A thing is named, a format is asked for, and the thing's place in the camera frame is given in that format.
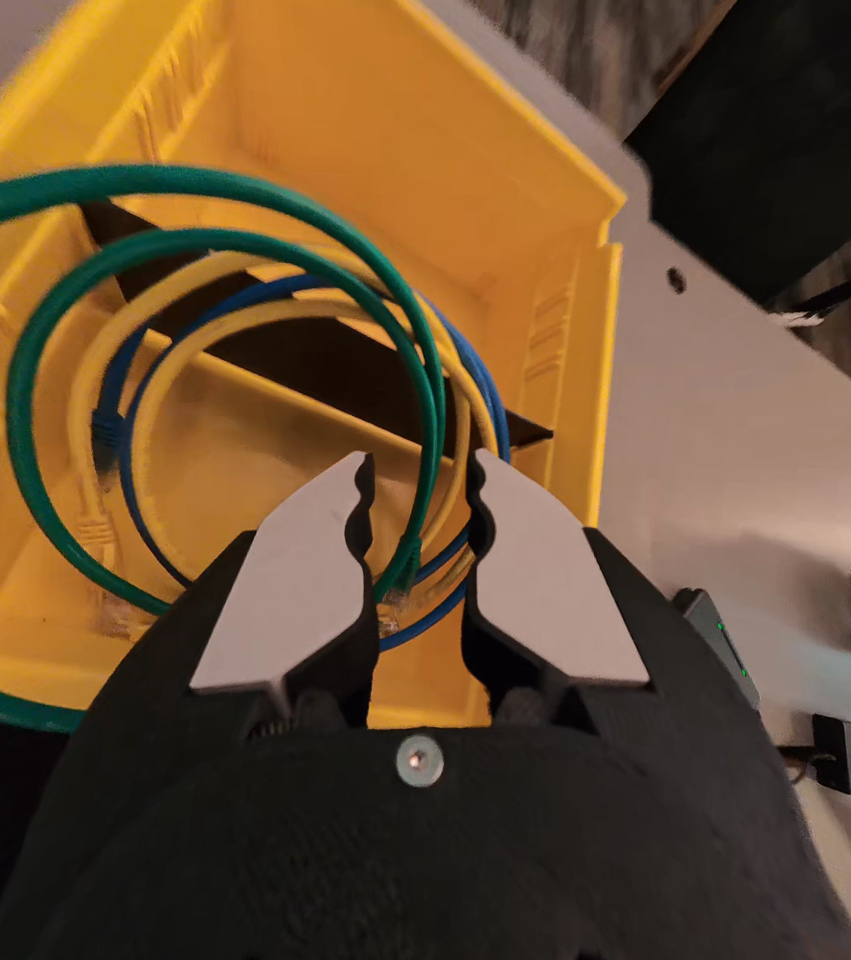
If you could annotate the yellow plastic bin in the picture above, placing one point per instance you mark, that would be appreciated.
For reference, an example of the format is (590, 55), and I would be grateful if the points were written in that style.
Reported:
(395, 150)

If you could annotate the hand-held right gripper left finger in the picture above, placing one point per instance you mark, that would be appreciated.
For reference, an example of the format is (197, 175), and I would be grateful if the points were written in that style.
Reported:
(298, 570)

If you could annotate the black network switch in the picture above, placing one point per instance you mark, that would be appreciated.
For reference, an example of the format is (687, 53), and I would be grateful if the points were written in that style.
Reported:
(718, 645)

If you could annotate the dark cabinet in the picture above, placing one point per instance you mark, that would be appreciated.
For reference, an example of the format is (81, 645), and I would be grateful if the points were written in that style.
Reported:
(770, 112)

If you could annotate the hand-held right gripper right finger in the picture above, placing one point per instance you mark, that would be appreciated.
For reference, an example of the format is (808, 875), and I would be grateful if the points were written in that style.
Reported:
(545, 570)

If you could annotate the black bin divider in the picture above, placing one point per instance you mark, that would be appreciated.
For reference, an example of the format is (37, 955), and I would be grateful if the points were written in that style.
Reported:
(305, 360)

